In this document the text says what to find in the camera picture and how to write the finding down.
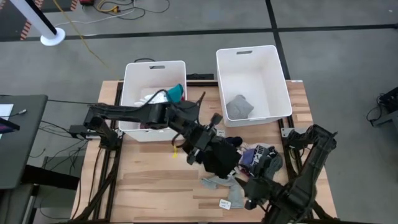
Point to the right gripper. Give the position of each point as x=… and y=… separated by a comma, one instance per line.
x=264, y=193

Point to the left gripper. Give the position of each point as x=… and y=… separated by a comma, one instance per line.
x=199, y=138

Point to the grey sock pair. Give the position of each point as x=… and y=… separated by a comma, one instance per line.
x=234, y=193

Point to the navy blue garment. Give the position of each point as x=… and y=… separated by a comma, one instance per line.
x=219, y=149

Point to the white paper label tag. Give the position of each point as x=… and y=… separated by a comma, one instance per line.
x=220, y=133
x=224, y=204
x=233, y=172

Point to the blue sock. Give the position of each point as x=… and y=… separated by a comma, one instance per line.
x=247, y=156

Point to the dark grey sock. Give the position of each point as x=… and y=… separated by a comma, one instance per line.
x=274, y=166

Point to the pale cream garment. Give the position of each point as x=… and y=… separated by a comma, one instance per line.
x=248, y=146

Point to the light grey garment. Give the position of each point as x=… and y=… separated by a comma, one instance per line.
x=239, y=107

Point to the teal garment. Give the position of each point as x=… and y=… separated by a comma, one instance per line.
x=175, y=93

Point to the magenta garment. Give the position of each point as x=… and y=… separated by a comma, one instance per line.
x=143, y=126

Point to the small white cloth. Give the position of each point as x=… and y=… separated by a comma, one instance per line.
x=152, y=99

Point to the white plastic storage bin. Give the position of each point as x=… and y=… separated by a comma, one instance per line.
x=264, y=81
x=133, y=81

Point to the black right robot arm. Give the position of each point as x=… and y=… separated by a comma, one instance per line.
x=311, y=161

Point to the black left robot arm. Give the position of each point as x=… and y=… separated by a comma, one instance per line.
x=130, y=113

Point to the black power adapter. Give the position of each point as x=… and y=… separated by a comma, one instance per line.
x=76, y=130

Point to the black desk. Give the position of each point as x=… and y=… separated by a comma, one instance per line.
x=25, y=140

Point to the red object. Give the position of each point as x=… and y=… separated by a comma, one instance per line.
x=87, y=2

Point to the white black pole with base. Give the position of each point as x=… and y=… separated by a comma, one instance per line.
x=53, y=37

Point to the dark tablet screen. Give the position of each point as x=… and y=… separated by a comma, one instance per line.
x=7, y=126

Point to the white paper sheet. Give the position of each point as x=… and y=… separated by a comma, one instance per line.
x=5, y=110

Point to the dark mat red-white stripes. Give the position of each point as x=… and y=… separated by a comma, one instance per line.
x=9, y=21

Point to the small metal bracket plate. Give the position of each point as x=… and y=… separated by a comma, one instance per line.
x=286, y=132

